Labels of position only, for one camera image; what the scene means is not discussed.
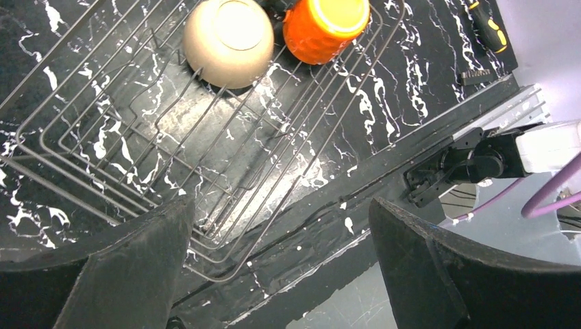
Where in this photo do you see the yellow black screwdriver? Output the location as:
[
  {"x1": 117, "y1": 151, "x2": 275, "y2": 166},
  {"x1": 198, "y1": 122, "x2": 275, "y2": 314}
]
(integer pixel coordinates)
[{"x1": 465, "y1": 1, "x2": 508, "y2": 53}]

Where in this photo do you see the wire dish rack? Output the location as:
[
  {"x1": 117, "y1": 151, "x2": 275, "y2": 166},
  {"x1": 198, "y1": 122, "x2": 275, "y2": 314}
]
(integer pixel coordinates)
[{"x1": 1, "y1": 1, "x2": 406, "y2": 281}]

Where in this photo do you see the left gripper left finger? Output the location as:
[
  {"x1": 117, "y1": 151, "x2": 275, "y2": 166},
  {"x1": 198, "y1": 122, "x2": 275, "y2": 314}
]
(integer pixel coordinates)
[{"x1": 1, "y1": 195, "x2": 195, "y2": 328}]

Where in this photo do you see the white floral bowl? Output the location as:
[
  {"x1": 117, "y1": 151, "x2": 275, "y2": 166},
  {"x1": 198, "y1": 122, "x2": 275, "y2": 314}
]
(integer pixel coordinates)
[{"x1": 182, "y1": 0, "x2": 274, "y2": 89}]

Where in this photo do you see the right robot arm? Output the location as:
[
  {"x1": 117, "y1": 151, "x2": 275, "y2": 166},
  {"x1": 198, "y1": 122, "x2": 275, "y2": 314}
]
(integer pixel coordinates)
[{"x1": 404, "y1": 121, "x2": 580, "y2": 207}]

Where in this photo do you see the black bit holder strip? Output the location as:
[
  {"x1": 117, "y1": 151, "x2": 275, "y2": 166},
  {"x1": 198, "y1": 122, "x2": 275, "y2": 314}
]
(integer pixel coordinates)
[{"x1": 459, "y1": 69, "x2": 495, "y2": 86}]

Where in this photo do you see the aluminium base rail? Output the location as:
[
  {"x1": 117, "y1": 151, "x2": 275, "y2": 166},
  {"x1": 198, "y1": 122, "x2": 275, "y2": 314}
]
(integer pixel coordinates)
[{"x1": 452, "y1": 84, "x2": 553, "y2": 140}]

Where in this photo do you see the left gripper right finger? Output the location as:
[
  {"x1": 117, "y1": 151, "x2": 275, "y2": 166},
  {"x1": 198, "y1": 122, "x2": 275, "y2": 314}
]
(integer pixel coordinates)
[{"x1": 369, "y1": 198, "x2": 580, "y2": 328}]

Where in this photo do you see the orange mug black handle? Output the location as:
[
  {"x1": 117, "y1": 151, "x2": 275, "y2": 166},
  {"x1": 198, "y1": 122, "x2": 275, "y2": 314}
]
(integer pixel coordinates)
[{"x1": 283, "y1": 0, "x2": 371, "y2": 65}]

